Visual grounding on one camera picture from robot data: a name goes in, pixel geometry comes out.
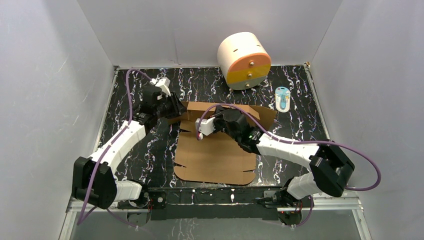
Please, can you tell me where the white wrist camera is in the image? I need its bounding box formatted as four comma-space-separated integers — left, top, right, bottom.
195, 117, 216, 141
149, 77, 171, 101

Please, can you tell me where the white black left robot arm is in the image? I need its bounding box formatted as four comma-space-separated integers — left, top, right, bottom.
71, 86, 187, 210

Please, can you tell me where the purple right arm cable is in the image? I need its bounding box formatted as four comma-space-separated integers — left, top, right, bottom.
196, 103, 382, 228

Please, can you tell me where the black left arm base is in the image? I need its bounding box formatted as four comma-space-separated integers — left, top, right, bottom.
114, 180, 167, 210

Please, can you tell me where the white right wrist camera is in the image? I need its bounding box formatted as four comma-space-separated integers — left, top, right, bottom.
195, 117, 216, 141

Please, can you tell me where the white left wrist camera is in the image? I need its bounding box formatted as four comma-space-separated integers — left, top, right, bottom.
149, 77, 171, 101

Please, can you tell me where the brown cardboard box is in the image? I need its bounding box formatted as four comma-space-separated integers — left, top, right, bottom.
169, 101, 257, 185

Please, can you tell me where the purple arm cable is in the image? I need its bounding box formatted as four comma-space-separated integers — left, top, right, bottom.
196, 103, 382, 228
76, 68, 157, 229

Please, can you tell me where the blue white packaged item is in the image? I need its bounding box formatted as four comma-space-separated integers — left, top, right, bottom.
275, 86, 291, 113

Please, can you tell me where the white orange yellow cylinder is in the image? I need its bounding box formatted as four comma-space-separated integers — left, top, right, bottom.
217, 32, 272, 91

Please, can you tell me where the aluminium frame rail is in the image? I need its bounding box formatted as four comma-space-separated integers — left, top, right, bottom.
59, 186, 372, 240

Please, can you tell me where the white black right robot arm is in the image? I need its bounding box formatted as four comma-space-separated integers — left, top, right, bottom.
211, 107, 355, 207

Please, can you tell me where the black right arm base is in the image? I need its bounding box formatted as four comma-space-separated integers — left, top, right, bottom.
253, 178, 315, 229

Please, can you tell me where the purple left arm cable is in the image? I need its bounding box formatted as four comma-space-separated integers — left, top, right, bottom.
76, 68, 157, 229

